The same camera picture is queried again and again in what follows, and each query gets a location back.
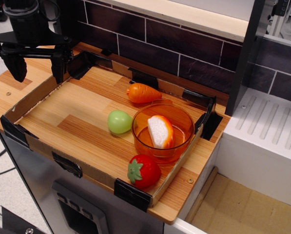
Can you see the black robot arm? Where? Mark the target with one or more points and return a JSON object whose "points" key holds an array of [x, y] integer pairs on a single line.
{"points": [[18, 3]]}

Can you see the white and orange toy sushi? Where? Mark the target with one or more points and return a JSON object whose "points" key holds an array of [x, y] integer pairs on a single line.
{"points": [[161, 132]]}

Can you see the red toy strawberry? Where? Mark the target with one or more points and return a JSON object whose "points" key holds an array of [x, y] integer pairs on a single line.
{"points": [[143, 171]]}

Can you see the dark grey vertical post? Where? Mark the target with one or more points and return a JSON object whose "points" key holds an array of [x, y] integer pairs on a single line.
{"points": [[256, 29]]}

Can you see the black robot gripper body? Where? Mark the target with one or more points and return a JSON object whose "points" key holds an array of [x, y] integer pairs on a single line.
{"points": [[31, 36]]}

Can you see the green toy fruit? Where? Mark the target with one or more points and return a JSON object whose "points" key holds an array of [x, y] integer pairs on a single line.
{"points": [[119, 122]]}

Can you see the grey toy oven front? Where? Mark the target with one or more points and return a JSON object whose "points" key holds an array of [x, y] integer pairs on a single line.
{"points": [[81, 216]]}

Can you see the orange transparent plastic pot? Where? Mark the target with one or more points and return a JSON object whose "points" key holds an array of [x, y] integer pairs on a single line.
{"points": [[183, 124]]}

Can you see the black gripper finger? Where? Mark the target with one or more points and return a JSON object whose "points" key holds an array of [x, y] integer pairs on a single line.
{"points": [[16, 65], [59, 65]]}

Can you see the cardboard fence with black tape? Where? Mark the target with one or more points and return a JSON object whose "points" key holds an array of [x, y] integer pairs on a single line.
{"points": [[68, 122]]}

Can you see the white toy sink drainboard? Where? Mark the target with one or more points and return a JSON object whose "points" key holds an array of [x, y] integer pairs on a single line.
{"points": [[255, 148]]}

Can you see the orange toy carrot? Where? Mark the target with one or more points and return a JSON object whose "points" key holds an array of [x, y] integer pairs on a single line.
{"points": [[141, 93]]}

